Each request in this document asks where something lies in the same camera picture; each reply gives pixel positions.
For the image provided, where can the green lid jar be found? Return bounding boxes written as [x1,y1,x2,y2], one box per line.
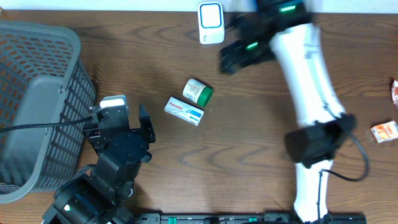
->
[182,78,214,107]

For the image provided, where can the orange Top chocolate bar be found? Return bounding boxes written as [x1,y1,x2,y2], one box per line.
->
[391,80,398,110]

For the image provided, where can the small orange box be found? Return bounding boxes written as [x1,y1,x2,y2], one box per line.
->
[371,121,397,143]

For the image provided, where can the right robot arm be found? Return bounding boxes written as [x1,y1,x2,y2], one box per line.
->
[220,1,356,223]

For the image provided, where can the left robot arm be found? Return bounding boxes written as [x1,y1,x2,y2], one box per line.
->
[42,105,155,223]

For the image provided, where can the white barcode scanner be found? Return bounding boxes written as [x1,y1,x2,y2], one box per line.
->
[197,1,225,45]

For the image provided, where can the white Panadol box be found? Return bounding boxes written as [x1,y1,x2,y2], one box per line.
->
[164,96,204,126]

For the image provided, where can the grey plastic basket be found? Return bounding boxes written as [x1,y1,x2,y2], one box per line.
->
[1,20,96,203]

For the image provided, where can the black left camera cable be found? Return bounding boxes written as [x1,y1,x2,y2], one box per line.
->
[0,115,94,134]

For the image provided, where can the black camera cable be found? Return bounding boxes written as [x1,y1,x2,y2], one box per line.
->
[315,130,371,223]
[0,115,94,134]

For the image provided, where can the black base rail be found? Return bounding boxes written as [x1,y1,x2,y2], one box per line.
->
[135,212,367,224]

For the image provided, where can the black right camera cable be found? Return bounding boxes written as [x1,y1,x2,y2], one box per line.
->
[315,130,371,223]

